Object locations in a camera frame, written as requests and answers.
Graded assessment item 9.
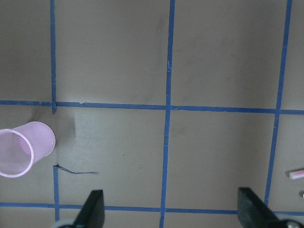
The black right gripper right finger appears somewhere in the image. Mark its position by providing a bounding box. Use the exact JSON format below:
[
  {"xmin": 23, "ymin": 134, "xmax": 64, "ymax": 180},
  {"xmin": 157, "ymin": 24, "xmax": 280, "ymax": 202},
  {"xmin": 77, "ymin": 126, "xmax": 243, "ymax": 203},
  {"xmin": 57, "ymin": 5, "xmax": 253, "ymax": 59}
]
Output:
[{"xmin": 237, "ymin": 187, "xmax": 281, "ymax": 228}]

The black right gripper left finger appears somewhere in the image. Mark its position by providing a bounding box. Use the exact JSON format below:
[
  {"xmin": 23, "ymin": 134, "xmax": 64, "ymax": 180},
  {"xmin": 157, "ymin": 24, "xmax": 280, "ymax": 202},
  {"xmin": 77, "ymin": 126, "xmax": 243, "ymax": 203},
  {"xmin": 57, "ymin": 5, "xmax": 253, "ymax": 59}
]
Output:
[{"xmin": 72, "ymin": 190, "xmax": 105, "ymax": 228}]

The pink highlighter pen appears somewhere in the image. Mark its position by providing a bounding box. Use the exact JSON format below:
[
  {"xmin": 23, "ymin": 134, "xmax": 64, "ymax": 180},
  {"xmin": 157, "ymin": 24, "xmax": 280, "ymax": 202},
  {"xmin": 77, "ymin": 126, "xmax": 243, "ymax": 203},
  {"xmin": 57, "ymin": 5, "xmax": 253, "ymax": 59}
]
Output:
[{"xmin": 286, "ymin": 169, "xmax": 304, "ymax": 180}]

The pink mesh cup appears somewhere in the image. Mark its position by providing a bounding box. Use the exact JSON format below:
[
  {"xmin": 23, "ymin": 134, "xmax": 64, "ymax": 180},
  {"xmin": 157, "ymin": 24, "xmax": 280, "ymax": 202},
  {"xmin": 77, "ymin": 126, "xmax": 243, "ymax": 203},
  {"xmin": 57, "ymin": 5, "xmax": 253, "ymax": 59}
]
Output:
[{"xmin": 0, "ymin": 121, "xmax": 56, "ymax": 178}]

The loose blue thread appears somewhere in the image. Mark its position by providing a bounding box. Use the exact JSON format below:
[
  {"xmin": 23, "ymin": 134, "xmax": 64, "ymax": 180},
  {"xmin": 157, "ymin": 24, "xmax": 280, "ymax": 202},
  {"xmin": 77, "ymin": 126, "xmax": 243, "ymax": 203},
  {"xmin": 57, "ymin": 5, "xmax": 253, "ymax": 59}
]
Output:
[{"xmin": 55, "ymin": 164, "xmax": 99, "ymax": 175}]

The green highlighter pen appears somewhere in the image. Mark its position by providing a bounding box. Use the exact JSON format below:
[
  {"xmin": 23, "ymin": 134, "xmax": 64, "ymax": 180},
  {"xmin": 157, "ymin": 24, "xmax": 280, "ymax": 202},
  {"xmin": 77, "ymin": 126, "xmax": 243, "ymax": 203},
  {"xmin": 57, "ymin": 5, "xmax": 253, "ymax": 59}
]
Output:
[{"xmin": 299, "ymin": 191, "xmax": 304, "ymax": 198}]

